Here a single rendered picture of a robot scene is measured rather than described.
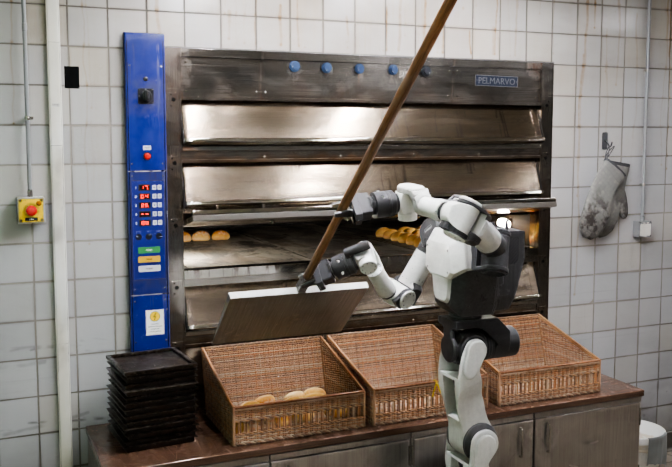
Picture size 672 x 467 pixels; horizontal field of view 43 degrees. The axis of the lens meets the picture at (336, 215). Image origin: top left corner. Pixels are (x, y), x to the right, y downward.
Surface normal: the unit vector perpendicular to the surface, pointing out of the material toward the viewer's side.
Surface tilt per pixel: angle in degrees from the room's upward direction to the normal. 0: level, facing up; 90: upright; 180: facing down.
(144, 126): 90
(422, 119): 70
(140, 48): 90
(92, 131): 90
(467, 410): 90
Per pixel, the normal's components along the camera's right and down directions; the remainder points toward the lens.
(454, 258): -0.44, 0.00
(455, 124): 0.37, -0.26
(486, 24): 0.40, 0.09
